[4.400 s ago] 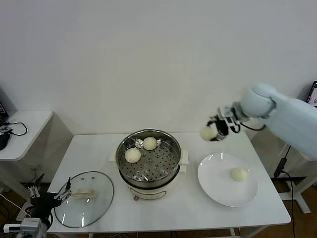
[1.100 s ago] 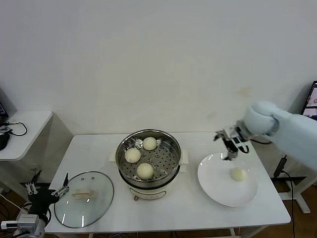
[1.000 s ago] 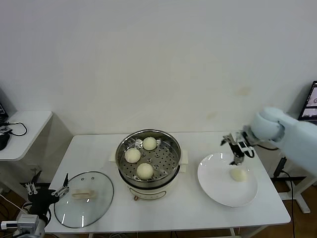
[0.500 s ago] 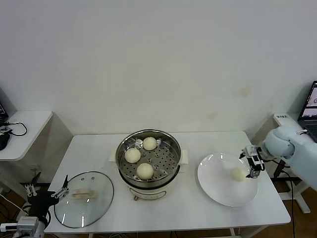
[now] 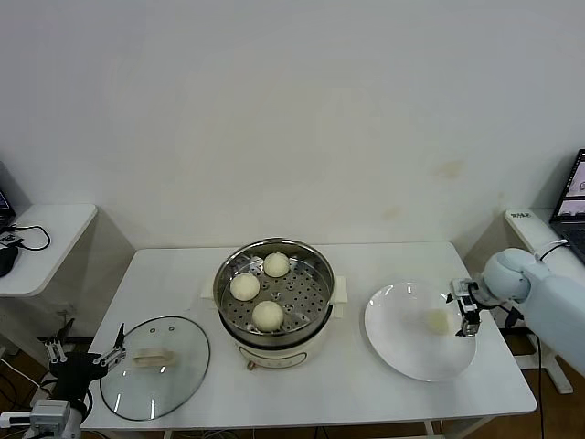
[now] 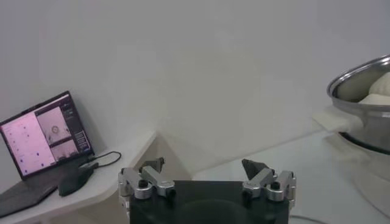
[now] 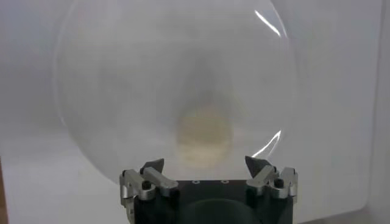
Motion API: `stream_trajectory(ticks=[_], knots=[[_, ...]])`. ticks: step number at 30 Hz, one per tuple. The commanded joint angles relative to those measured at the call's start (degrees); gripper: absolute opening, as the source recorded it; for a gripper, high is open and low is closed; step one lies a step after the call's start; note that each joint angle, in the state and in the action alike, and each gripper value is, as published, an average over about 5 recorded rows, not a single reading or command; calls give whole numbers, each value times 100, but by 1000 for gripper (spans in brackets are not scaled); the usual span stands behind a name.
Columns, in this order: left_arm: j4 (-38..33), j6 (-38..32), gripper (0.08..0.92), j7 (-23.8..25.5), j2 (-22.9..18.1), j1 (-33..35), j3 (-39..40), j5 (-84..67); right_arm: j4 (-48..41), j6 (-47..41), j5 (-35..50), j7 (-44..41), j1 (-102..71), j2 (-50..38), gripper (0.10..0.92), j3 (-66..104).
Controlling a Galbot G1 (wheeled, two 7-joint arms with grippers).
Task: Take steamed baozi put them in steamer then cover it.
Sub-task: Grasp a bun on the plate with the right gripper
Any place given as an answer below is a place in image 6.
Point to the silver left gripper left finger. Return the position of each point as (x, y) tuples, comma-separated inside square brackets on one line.
[(155, 179)]

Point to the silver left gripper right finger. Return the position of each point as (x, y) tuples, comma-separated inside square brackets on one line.
[(259, 179)]

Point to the white steamed baozi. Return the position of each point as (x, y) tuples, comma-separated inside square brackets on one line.
[(376, 100), (382, 85)]

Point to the stainless steel steamer basket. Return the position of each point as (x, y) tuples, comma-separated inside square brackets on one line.
[(374, 128)]

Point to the white side desk with mouse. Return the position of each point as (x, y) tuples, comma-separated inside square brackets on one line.
[(122, 173)]

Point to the black computer mouse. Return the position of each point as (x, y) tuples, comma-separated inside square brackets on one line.
[(74, 181)]

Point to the cream electric cooker base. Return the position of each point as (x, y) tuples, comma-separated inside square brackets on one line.
[(371, 176)]

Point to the black laptop with pink screen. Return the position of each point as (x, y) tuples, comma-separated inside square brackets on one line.
[(33, 140)]

